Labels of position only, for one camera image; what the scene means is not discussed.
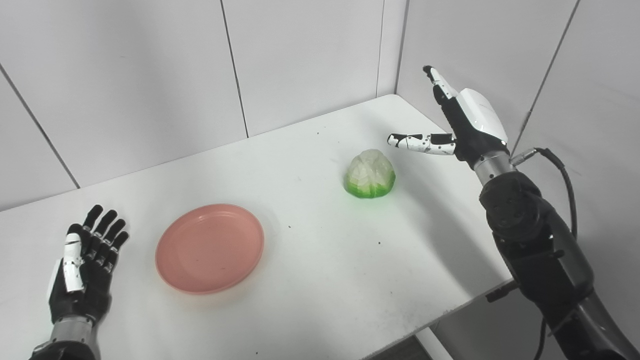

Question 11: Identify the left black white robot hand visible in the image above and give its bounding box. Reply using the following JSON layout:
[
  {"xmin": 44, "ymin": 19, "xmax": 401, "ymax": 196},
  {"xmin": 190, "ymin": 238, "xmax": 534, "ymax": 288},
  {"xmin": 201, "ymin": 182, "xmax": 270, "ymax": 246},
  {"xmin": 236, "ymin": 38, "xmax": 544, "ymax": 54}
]
[{"xmin": 46, "ymin": 204, "xmax": 130, "ymax": 325}]

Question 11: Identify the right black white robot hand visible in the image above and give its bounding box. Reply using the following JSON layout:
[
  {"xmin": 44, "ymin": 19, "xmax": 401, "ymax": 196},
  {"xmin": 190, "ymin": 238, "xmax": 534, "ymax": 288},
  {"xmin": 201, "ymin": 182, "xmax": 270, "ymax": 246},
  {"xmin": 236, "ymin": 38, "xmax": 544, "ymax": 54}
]
[{"xmin": 387, "ymin": 65, "xmax": 509, "ymax": 171}]

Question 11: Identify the green white cabbage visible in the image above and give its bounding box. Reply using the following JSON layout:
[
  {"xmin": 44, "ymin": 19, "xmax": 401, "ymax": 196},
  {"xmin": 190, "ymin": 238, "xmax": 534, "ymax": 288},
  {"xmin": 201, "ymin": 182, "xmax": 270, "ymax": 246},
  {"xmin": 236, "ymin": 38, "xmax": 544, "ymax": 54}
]
[{"xmin": 343, "ymin": 149, "xmax": 396, "ymax": 199}]

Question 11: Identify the pink round plate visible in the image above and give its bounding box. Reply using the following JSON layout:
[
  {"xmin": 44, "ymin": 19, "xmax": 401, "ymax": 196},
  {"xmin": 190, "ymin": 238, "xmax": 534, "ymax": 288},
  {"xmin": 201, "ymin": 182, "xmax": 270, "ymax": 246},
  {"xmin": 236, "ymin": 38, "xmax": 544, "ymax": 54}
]
[{"xmin": 155, "ymin": 203, "xmax": 265, "ymax": 295}]

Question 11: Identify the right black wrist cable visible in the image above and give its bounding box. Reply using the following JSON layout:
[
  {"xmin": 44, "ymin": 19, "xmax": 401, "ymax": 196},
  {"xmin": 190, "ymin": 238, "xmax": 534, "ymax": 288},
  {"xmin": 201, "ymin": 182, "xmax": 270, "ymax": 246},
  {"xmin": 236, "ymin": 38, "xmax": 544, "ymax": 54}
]
[{"xmin": 511, "ymin": 147, "xmax": 578, "ymax": 360}]

